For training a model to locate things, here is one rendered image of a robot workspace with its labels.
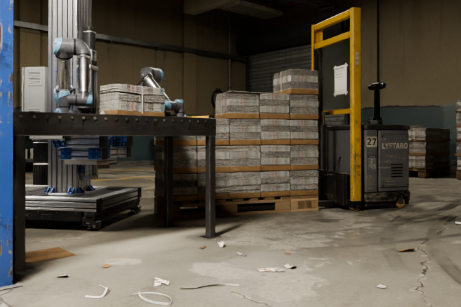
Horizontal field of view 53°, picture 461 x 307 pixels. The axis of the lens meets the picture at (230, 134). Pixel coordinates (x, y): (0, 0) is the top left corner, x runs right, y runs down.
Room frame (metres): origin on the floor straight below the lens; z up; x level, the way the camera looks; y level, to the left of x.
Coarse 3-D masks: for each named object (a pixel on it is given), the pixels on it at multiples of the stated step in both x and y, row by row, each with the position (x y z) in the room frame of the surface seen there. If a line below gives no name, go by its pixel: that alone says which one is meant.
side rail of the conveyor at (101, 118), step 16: (16, 112) 2.30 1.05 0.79; (32, 112) 2.35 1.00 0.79; (48, 112) 2.40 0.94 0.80; (16, 128) 2.30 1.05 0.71; (32, 128) 2.35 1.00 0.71; (48, 128) 2.40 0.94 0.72; (64, 128) 2.46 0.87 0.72; (80, 128) 2.51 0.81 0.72; (96, 128) 2.57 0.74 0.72; (112, 128) 2.64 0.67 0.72; (128, 128) 2.71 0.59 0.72; (144, 128) 2.78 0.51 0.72; (160, 128) 2.85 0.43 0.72; (176, 128) 2.93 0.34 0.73; (192, 128) 3.01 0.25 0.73; (208, 128) 3.10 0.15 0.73
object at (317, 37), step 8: (312, 32) 4.88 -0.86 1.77; (320, 32) 4.87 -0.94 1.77; (312, 40) 4.88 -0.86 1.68; (320, 40) 4.87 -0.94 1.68; (312, 48) 4.88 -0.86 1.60; (312, 56) 4.88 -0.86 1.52; (312, 64) 4.88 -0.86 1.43; (320, 88) 4.85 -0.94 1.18; (320, 96) 4.85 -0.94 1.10; (320, 112) 4.85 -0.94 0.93; (320, 120) 4.85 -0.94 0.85; (320, 152) 4.85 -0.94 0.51; (320, 160) 4.85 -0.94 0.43; (320, 168) 4.85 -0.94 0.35
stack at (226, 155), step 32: (224, 128) 3.99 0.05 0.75; (256, 128) 4.08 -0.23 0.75; (288, 128) 4.19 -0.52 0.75; (160, 160) 3.91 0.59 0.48; (192, 160) 3.88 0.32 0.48; (224, 160) 3.98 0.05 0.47; (256, 160) 4.08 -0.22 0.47; (288, 160) 4.18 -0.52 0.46; (160, 192) 3.93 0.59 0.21; (192, 192) 3.88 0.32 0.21; (224, 192) 3.98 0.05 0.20; (256, 192) 4.08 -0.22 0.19
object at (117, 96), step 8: (104, 88) 3.31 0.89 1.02; (112, 88) 3.22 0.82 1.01; (120, 88) 3.16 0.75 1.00; (128, 88) 3.21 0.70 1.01; (136, 88) 3.24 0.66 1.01; (104, 96) 3.32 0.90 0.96; (112, 96) 3.24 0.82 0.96; (120, 96) 3.17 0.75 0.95; (128, 96) 3.21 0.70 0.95; (136, 96) 3.25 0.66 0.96; (104, 104) 3.31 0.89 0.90; (112, 104) 3.23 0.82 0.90; (120, 104) 3.17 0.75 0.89; (128, 104) 3.22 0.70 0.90; (136, 104) 3.25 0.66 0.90
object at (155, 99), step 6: (150, 90) 3.32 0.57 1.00; (156, 90) 3.36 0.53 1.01; (162, 90) 3.39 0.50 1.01; (150, 96) 3.32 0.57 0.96; (156, 96) 3.36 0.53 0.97; (162, 96) 3.39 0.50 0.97; (150, 102) 3.32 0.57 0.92; (156, 102) 3.36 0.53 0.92; (162, 102) 3.39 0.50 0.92; (150, 108) 3.33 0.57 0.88; (156, 108) 3.36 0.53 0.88; (162, 108) 3.40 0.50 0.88
